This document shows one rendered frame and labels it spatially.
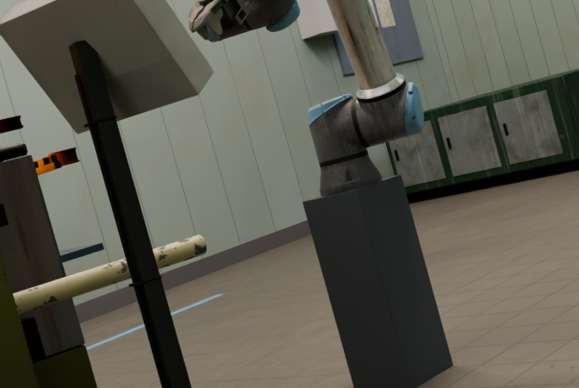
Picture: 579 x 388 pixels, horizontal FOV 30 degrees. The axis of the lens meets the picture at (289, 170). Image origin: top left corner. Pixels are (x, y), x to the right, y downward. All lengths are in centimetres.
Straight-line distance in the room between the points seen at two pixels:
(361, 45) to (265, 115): 557
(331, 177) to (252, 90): 541
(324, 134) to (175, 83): 117
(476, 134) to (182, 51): 655
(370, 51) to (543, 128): 520
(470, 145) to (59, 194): 323
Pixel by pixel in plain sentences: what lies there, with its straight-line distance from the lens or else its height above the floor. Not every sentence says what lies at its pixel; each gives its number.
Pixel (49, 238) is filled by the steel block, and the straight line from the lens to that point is 250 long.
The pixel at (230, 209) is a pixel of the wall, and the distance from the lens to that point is 816.
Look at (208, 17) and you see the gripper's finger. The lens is 223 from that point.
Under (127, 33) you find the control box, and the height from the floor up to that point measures 106.
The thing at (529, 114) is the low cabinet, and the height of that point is 49.
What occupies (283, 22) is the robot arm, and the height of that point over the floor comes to 105.
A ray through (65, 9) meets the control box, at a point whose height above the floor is 114.
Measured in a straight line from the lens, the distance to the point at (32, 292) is 225.
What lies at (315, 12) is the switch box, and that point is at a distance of 901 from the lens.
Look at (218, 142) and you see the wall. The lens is 820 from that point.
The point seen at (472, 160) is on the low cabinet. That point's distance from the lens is 857.
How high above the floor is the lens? 79
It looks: 2 degrees down
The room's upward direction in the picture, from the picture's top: 16 degrees counter-clockwise
